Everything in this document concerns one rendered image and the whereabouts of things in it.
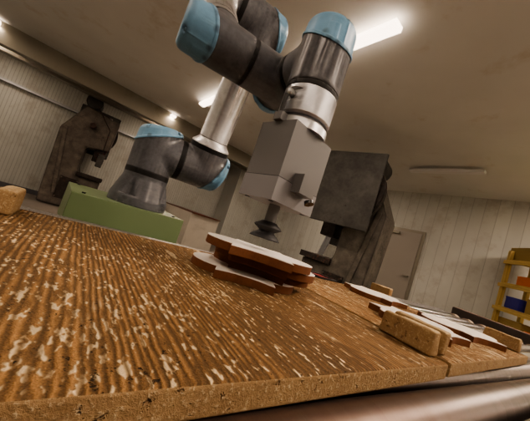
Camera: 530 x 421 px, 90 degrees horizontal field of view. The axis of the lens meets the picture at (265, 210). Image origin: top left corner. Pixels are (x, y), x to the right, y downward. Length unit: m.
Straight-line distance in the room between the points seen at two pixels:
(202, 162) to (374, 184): 3.52
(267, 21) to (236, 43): 0.39
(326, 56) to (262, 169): 0.17
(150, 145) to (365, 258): 3.78
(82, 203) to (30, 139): 8.48
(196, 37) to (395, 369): 0.44
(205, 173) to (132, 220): 0.23
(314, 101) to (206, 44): 0.18
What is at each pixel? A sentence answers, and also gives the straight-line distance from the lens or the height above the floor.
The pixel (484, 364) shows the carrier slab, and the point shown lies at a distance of 0.50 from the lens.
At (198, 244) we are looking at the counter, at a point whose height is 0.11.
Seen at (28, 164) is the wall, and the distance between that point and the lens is 9.18.
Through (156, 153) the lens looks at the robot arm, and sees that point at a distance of 0.78.
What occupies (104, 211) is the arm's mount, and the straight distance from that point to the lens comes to 0.73.
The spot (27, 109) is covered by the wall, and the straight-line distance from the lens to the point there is 9.26.
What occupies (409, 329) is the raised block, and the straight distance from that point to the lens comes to 0.36.
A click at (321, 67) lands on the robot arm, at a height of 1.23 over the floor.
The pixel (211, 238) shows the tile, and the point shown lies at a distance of 0.34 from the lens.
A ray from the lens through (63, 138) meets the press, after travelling 8.00.
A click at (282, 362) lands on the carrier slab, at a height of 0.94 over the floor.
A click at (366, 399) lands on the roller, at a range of 0.23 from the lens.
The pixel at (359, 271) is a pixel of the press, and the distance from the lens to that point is 4.25.
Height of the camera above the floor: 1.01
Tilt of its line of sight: 4 degrees up
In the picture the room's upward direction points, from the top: 18 degrees clockwise
